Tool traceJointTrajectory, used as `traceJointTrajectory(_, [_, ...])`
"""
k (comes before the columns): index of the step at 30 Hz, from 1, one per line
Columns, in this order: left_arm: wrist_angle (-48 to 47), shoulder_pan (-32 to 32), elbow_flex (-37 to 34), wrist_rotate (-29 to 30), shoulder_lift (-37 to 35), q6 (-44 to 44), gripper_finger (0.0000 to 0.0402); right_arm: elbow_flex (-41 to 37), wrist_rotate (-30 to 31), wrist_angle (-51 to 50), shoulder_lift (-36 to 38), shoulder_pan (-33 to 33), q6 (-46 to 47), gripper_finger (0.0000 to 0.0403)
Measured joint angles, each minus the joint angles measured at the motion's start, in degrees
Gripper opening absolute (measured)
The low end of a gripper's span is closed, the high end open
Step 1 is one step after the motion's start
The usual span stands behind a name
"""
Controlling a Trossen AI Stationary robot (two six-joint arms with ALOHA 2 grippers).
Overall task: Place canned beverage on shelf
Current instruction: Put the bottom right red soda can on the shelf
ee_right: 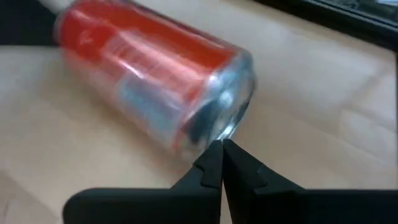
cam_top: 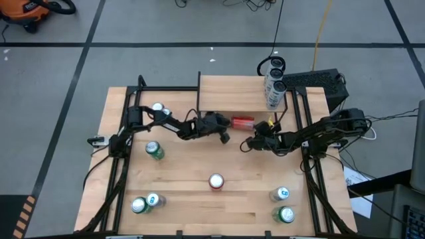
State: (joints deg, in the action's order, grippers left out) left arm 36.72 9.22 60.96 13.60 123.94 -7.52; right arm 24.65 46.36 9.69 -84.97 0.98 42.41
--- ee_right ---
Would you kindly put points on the orange Fanta can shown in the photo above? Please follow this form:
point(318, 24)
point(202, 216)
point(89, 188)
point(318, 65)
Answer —
point(149, 62)

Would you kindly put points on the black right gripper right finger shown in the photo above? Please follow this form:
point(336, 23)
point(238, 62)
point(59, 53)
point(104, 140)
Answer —
point(311, 208)

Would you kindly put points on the black aluminium table frame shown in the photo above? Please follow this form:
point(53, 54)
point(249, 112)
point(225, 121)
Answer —
point(342, 21)

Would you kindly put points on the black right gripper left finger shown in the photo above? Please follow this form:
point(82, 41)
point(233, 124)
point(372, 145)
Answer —
point(140, 205)

